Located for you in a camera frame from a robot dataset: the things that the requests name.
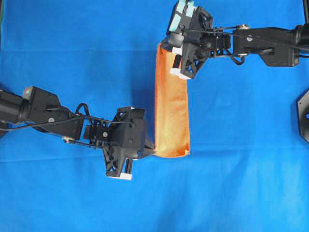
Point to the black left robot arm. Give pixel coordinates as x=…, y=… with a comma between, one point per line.
x=41, y=110

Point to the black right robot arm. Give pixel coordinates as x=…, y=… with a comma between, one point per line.
x=277, y=47

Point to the blue table cloth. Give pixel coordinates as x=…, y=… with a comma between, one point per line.
x=248, y=167

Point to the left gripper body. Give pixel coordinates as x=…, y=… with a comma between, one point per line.
x=126, y=139

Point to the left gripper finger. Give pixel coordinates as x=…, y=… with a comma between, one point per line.
x=149, y=149

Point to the orange towel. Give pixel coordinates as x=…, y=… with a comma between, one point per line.
x=171, y=126

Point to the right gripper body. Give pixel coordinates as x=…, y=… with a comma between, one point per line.
x=186, y=27

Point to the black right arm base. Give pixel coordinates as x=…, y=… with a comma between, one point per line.
x=303, y=115

